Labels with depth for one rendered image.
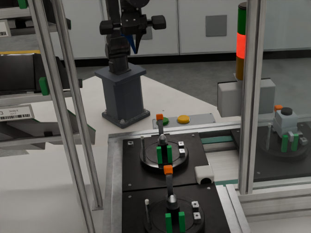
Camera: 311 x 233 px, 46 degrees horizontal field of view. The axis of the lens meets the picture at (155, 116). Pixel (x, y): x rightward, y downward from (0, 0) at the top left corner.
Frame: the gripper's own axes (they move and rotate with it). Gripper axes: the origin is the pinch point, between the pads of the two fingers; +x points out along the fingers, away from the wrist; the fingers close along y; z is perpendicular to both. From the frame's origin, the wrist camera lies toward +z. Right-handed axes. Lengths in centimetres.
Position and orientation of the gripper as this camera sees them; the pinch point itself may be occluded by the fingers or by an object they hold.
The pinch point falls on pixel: (134, 42)
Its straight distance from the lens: 109.6
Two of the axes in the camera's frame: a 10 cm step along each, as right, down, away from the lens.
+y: 9.9, -1.0, 0.2
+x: 0.8, 8.6, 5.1
